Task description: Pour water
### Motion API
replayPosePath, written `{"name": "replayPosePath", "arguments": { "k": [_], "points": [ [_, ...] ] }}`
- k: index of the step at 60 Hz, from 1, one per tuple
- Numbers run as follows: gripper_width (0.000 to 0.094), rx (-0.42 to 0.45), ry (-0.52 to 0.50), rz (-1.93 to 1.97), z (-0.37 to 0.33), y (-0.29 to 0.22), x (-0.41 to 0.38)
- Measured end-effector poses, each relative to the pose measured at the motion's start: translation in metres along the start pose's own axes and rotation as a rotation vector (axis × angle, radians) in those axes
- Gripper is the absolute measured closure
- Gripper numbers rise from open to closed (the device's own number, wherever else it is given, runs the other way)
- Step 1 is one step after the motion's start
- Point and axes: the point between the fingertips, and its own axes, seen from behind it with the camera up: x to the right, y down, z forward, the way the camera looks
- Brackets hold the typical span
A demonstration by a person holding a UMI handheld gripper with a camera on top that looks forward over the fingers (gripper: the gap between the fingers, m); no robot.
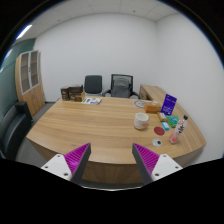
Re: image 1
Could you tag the white ceramic mug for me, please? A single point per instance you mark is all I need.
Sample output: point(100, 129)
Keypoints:
point(141, 121)

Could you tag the wooden tissue box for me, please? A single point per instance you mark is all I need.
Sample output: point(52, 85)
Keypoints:
point(152, 108)

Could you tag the dark brown box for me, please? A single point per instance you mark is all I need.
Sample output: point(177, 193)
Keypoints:
point(76, 93)

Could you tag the green booklet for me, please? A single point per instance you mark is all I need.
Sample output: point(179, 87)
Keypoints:
point(172, 120)

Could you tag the wooden side desk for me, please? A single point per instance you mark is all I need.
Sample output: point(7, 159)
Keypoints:
point(149, 92)

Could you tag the red round coaster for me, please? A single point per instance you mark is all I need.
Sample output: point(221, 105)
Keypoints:
point(159, 131)

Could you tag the wooden glass-door cabinet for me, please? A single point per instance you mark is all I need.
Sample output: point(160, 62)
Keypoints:
point(28, 80)

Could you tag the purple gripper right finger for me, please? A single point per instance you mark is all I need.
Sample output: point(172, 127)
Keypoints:
point(146, 161)

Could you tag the black leather sofa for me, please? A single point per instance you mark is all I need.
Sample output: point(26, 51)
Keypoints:
point(13, 129)

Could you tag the colourful brochure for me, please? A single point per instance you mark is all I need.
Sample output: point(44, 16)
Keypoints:
point(90, 100)

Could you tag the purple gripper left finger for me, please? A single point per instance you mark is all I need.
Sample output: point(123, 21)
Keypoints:
point(77, 160)

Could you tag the dark grey office chair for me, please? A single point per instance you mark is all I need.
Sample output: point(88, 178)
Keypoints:
point(93, 84)

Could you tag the brown tea box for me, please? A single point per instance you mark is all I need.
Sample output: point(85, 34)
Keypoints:
point(65, 93)

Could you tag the blue sign stand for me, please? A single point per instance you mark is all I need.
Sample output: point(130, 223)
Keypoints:
point(168, 104)

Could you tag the small yellow box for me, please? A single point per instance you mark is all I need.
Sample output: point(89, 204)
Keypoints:
point(162, 116)

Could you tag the grey mesh office chair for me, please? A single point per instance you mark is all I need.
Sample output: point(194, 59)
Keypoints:
point(121, 86)

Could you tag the white round lid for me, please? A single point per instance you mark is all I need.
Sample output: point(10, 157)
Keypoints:
point(157, 142)

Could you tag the clear plastic water bottle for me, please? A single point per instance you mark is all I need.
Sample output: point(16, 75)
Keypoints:
point(180, 127)

